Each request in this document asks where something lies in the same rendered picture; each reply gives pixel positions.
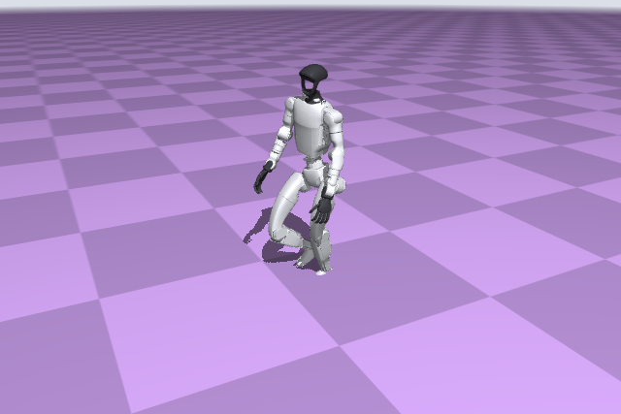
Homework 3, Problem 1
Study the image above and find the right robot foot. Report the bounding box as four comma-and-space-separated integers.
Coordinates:
296, 249, 314, 267

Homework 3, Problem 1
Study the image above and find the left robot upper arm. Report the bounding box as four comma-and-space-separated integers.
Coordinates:
323, 108, 344, 161

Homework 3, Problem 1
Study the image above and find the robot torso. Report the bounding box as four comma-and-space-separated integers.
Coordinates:
293, 93, 333, 188

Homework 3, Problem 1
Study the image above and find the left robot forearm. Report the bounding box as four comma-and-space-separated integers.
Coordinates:
325, 149, 343, 197

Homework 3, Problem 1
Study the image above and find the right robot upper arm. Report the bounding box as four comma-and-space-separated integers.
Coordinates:
278, 96, 300, 142

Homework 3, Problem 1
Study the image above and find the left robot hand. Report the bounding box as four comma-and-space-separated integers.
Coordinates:
310, 186, 334, 224

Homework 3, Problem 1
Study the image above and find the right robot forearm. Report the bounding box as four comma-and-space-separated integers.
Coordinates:
265, 129, 286, 170

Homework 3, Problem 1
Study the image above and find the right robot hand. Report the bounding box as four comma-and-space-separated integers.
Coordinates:
253, 161, 273, 194

